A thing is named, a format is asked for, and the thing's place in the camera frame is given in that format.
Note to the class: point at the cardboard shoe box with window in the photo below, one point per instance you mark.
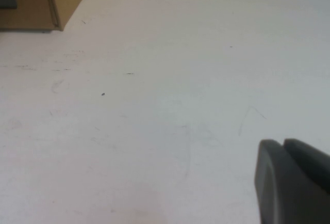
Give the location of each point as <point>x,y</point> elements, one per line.
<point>31,2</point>

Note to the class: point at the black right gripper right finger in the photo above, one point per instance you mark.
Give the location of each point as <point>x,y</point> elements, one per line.
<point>309,157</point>

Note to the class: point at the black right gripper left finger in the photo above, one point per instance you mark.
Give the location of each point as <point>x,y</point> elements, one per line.
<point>268,188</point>

